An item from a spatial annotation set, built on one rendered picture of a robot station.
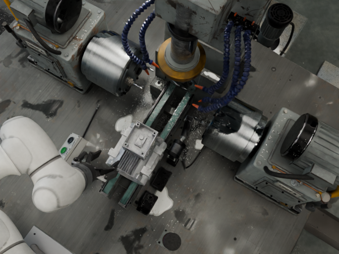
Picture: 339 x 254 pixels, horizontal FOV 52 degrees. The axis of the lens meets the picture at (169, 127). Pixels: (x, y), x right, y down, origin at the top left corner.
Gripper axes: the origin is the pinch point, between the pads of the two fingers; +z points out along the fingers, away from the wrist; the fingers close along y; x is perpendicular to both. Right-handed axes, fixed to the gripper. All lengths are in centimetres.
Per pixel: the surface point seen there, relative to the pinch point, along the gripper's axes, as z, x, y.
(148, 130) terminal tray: 16.6, -13.7, -6.4
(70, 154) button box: 7.8, 9.2, 16.1
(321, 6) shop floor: 211, -128, -57
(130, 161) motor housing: 9.8, -0.8, -7.0
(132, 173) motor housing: 8.9, 3.0, -9.9
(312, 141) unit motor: 6, -42, -60
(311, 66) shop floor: 183, -79, -72
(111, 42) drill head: 25, -37, 27
